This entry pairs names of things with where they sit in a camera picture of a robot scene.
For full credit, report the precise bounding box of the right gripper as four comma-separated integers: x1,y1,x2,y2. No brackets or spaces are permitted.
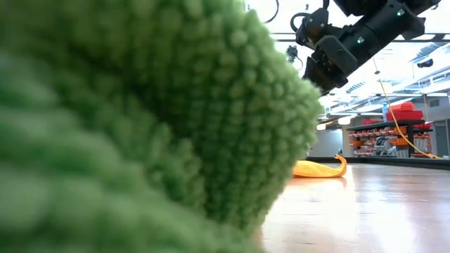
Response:
302,20,380,96

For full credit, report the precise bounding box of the orange microfiber towel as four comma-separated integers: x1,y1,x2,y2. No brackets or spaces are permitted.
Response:
292,153,348,179

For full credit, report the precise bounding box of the green microfiber towel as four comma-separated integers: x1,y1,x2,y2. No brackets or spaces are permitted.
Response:
0,0,323,253

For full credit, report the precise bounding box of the black hanging device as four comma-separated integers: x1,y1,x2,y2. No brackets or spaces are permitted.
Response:
286,44,300,64

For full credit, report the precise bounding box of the red background object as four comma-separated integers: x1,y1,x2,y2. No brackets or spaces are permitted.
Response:
385,101,425,122

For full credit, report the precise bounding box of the black shelf with orange bins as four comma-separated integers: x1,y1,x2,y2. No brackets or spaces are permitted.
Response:
346,118,434,158

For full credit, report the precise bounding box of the grey cabinet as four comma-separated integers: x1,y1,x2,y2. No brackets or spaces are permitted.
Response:
434,119,450,157

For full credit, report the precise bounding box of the black aluminium table frame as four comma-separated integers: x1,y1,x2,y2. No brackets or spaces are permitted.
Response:
305,156,450,171

